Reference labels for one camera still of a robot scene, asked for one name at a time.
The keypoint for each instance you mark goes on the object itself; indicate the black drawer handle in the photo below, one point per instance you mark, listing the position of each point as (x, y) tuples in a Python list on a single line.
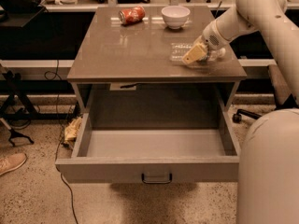
[(156, 179)]

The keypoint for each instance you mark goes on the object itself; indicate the open grey top drawer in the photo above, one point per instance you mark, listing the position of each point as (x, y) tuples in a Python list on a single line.
[(185, 132)]

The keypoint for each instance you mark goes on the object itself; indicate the crushed orange soda can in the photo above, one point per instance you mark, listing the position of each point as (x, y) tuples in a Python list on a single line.
[(131, 15)]

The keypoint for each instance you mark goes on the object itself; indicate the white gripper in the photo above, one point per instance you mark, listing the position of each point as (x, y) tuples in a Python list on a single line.
[(211, 38)]

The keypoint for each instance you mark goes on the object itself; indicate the white ceramic bowl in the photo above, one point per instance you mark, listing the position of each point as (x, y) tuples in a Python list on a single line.
[(175, 16)]

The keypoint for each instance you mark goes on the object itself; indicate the tan sneaker shoe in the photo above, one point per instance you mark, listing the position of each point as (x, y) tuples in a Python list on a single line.
[(12, 162)]

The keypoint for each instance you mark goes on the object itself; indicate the grey cabinet table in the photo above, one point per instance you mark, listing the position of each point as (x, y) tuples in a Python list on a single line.
[(140, 53)]

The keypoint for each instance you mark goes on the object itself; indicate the clear plastic water bottle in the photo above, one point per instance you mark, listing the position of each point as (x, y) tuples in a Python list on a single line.
[(179, 49)]

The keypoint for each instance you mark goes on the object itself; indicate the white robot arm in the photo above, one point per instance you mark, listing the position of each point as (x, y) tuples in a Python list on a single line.
[(268, 172)]

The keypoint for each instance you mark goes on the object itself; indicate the black tripod stand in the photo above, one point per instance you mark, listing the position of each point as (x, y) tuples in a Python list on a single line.
[(19, 107)]

